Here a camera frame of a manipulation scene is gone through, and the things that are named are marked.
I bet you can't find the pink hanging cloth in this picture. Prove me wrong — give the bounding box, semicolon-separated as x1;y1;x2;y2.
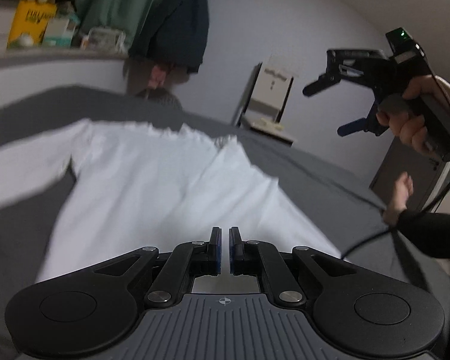
148;64;166;91

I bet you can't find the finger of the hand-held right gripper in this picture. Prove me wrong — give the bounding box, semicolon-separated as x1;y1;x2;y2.
303;49;390;96
337;99;389;137

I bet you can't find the dark teal jacket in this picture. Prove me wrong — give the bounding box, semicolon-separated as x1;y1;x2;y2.
129;0;215;74

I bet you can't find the white shirt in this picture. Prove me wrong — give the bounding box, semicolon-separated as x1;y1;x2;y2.
0;118;342;284

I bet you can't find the person's right hand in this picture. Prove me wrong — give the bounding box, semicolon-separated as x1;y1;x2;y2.
375;75;450;156

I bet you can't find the person's black trouser leg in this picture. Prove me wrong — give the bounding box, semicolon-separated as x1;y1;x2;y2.
395;210;450;259

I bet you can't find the person's right foot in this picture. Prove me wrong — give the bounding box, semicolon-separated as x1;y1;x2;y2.
382;174;414;227

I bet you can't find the yellow cardboard box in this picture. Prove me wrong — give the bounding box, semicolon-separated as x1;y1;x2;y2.
7;0;57;49

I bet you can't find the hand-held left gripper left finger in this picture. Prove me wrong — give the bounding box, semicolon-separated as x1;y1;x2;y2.
94;227;223;308

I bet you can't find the black cable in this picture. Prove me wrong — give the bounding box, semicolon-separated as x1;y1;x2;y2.
339;77;450;261

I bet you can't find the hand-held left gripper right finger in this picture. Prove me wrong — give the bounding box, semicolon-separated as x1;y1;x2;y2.
229;227;357;308

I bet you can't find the cream wooden chair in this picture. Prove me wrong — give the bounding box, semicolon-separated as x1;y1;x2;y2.
234;62;297;147

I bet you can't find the clear plastic pouch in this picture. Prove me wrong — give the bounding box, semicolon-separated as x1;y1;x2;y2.
86;27;126;53

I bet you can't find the cream cloth on chair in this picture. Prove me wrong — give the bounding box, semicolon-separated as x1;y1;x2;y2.
259;118;286;130

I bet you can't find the green curtain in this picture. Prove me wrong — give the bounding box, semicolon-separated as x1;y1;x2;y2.
47;0;190;55

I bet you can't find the white teal box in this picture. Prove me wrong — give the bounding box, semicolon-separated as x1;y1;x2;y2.
41;17;77;47

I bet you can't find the grey door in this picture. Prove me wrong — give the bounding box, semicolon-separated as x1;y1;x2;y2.
369;135;450;214

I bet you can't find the grey window ledge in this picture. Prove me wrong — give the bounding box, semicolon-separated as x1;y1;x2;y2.
0;47;130;74

